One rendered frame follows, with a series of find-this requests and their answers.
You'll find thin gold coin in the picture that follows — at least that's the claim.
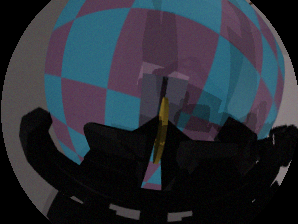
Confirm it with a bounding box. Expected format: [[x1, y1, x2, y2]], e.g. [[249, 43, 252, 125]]
[[153, 97, 169, 164]]

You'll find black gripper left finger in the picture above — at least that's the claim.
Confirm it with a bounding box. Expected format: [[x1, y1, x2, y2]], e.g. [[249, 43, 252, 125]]
[[84, 116, 160, 188]]

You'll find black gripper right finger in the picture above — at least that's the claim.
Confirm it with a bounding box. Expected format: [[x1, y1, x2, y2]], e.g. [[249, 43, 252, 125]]
[[160, 119, 238, 190]]

